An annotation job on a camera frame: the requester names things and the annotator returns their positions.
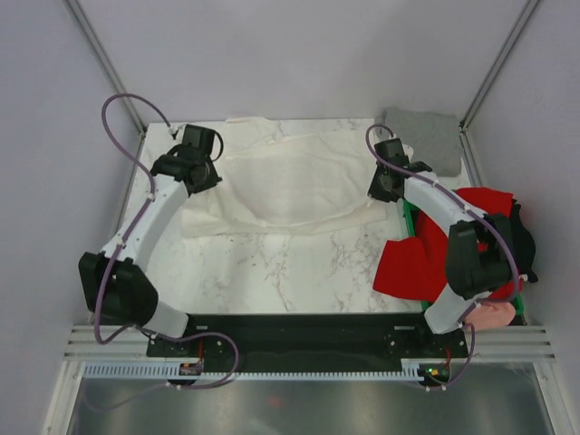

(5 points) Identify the white red printed t shirt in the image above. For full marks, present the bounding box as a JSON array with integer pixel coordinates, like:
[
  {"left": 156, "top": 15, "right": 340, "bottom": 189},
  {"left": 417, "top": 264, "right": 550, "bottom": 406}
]
[{"left": 181, "top": 118, "right": 388, "bottom": 237}]

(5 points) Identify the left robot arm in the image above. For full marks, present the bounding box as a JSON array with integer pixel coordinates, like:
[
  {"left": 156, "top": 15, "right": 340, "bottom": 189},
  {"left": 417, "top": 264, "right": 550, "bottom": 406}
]
[{"left": 78, "top": 124, "right": 224, "bottom": 356}]

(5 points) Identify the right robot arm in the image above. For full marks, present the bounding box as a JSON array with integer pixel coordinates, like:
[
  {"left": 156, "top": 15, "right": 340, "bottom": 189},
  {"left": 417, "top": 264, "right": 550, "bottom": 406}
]
[{"left": 369, "top": 137, "right": 524, "bottom": 357}]

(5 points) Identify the green plastic bin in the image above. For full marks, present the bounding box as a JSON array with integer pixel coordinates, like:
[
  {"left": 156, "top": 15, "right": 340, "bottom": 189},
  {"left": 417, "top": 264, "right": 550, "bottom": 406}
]
[{"left": 401, "top": 199, "right": 525, "bottom": 325}]

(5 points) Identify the folded grey t shirt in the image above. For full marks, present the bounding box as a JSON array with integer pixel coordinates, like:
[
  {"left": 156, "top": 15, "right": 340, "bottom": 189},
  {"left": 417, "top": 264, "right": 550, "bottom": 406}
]
[{"left": 383, "top": 107, "right": 461, "bottom": 177}]

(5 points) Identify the black t shirt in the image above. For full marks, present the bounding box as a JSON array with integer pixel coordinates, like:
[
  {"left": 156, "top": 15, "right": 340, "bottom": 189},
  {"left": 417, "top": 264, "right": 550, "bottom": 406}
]
[{"left": 509, "top": 199, "right": 538, "bottom": 284}]

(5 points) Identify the pink t shirt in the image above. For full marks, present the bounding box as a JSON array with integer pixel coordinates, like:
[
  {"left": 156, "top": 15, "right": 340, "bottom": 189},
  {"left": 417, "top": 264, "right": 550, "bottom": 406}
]
[{"left": 465, "top": 302, "right": 516, "bottom": 332}]

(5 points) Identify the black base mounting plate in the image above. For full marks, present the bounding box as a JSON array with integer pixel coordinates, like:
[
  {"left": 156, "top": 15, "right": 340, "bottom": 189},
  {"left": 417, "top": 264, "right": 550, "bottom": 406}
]
[{"left": 147, "top": 313, "right": 469, "bottom": 369}]

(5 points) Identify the aluminium front rail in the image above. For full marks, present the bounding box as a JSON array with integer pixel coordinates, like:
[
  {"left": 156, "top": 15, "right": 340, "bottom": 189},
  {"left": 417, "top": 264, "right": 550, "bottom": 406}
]
[{"left": 63, "top": 325, "right": 556, "bottom": 363}]

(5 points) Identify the white slotted cable duct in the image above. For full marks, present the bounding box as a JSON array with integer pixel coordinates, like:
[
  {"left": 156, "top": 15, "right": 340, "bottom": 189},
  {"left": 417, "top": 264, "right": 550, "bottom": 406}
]
[{"left": 83, "top": 357, "right": 423, "bottom": 382}]

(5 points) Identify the aluminium frame post left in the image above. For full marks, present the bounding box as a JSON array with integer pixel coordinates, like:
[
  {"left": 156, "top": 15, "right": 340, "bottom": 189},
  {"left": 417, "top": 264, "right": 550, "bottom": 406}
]
[{"left": 63, "top": 0, "right": 149, "bottom": 135}]

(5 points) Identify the aluminium frame post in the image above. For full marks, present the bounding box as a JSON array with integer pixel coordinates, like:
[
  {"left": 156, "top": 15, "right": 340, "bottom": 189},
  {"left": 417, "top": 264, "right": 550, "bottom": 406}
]
[
  {"left": 457, "top": 0, "right": 543, "bottom": 131},
  {"left": 63, "top": 0, "right": 149, "bottom": 135}
]

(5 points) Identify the aluminium frame post right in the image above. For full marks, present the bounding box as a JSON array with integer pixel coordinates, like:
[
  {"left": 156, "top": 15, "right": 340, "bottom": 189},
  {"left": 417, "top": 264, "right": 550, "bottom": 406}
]
[{"left": 457, "top": 0, "right": 543, "bottom": 131}]

